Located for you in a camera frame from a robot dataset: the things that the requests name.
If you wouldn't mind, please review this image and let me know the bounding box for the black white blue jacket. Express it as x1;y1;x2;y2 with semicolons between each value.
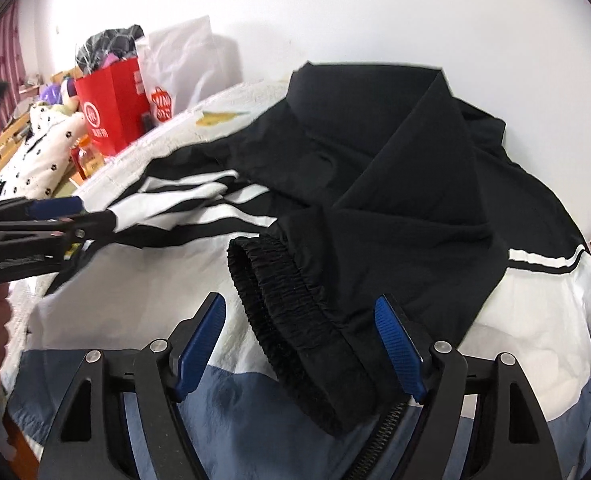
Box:
0;60;591;480

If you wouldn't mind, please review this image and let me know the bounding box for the white spotted plush toy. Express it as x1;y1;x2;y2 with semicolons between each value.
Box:
0;102;86;200

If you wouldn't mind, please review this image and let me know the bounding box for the orange drink bottle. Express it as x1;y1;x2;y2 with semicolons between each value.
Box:
73;136;105;180

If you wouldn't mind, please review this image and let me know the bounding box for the red paper bag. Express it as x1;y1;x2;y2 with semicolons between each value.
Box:
74;58;150;156

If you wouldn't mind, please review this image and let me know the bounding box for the fruit pattern table cloth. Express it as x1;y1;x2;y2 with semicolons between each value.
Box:
0;79;297;411

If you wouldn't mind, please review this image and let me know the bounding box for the white Miniso paper bag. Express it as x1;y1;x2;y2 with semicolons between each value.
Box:
136;16;242;125

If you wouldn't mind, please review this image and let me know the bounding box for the grey plaid cloth in bag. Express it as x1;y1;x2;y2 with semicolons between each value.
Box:
75;24;144;75

